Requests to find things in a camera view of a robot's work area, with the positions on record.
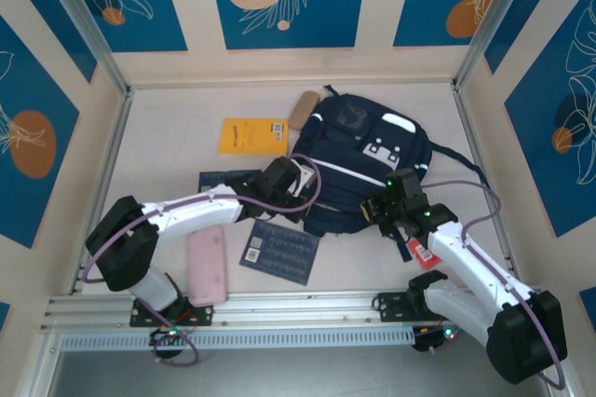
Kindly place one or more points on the navy blue backpack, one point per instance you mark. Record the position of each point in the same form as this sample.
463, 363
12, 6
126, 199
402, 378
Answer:
354, 168

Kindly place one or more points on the yellow book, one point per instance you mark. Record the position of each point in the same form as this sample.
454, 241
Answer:
253, 137

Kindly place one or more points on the dark blue notebook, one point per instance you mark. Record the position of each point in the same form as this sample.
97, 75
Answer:
214, 179
279, 252

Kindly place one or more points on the beige fabric glasses case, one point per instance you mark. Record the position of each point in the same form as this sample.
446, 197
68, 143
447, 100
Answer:
303, 109

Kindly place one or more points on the pink pencil case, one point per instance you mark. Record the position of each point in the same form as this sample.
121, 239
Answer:
208, 266

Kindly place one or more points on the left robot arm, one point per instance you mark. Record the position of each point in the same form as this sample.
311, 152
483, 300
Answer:
195, 210

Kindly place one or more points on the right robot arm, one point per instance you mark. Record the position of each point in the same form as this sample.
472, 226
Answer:
479, 266

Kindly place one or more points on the red hang tag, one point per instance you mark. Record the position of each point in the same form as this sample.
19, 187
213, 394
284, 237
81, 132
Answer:
424, 255

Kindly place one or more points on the small circuit board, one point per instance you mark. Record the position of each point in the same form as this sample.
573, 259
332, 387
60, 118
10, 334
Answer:
170, 334
448, 333

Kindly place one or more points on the blue panel large beige circle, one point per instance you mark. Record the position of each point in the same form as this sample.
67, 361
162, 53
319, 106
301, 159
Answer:
326, 19

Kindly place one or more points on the blue panel small orange dot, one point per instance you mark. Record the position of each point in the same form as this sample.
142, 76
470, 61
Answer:
139, 29

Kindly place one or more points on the blue panel orange oval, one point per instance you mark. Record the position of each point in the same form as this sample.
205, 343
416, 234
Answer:
28, 210

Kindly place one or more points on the right black mount plate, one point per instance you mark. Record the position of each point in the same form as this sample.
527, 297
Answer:
391, 306

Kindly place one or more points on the black mount plate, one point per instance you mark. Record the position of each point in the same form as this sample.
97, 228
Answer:
205, 310
391, 306

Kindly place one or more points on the right aluminium side rail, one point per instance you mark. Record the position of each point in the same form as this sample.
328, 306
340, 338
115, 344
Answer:
470, 136

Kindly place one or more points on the aluminium side rail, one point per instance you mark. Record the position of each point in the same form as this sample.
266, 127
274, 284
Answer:
112, 154
470, 136

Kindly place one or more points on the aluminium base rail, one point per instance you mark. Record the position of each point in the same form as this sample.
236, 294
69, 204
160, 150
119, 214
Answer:
298, 308

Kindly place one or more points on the left black mount plate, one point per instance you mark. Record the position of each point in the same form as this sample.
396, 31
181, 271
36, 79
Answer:
205, 310

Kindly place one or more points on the left aluminium side rail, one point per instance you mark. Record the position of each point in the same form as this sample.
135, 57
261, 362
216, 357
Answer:
112, 154

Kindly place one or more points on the right aluminium frame post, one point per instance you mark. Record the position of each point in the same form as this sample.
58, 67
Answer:
493, 15

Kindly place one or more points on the aluminium frame post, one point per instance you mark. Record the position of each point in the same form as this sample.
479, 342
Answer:
493, 15
79, 10

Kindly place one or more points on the left aluminium frame post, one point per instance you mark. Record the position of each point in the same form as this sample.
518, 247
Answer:
79, 10

